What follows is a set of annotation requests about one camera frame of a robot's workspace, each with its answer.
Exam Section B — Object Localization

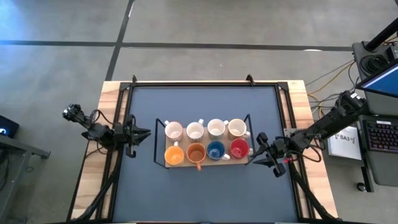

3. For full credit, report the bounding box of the yellow floor cable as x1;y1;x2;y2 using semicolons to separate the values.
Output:
307;60;357;108

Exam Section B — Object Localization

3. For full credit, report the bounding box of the bright orange mug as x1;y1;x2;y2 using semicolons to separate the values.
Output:
164;141;185;166

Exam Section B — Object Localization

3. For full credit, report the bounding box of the black backlit keyboard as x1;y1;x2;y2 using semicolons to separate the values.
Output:
362;119;398;153

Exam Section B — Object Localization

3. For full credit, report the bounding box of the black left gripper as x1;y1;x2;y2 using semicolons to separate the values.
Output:
113;114;152;159

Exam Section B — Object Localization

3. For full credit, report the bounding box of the white SA3 paper sheet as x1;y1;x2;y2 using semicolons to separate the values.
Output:
327;126;363;161

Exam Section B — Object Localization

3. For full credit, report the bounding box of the dark grey-blue table mat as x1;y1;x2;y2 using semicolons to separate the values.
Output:
111;85;299;223

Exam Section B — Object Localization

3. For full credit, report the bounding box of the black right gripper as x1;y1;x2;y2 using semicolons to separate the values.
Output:
250;132;292;179

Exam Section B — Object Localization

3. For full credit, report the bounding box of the blue screen monitor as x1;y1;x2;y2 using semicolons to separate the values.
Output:
356;60;398;99

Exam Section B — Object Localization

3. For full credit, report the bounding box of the beige mug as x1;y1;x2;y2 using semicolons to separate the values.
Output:
227;118;251;140

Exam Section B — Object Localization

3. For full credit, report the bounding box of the black pole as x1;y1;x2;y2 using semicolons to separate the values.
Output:
364;18;398;52

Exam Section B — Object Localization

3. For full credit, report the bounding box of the grey metal side table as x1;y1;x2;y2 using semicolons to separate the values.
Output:
0;135;51;224

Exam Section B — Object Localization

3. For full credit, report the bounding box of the grey equipment cart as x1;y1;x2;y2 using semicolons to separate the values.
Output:
351;40;398;187

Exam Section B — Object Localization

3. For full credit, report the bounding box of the black metal table frame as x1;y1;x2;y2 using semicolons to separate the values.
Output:
67;73;341;224

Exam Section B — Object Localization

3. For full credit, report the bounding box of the red mug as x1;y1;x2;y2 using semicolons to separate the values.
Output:
229;138;254;159

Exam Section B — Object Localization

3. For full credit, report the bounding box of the blue mug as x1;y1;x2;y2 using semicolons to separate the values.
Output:
206;140;231;162

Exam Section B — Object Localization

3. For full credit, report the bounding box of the black device blue light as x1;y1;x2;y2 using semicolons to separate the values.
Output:
0;114;20;139

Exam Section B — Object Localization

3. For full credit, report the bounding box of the white green pattern mug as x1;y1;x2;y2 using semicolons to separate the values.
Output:
206;118;230;140

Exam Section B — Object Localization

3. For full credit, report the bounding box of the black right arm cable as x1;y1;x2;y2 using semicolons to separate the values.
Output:
287;138;324;164

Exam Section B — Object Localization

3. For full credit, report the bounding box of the coiled black cable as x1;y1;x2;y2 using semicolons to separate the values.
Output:
360;54;389;74

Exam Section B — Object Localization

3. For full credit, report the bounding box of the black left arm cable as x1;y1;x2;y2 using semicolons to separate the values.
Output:
86;108;116;156

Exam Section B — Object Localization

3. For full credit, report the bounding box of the brown faceted mug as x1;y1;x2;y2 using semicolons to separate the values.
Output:
185;142;208;172

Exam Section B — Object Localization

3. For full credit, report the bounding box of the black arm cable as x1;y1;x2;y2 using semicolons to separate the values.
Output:
287;138;324;164
86;108;116;156

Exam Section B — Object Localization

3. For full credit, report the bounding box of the white floral mug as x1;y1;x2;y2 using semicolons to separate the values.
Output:
163;119;185;142

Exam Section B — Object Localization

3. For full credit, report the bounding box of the grey diamond pattern mug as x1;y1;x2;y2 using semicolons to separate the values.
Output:
185;118;206;143

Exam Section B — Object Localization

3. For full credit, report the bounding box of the black metal rack wood shelf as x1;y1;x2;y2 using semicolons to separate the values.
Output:
153;113;257;170

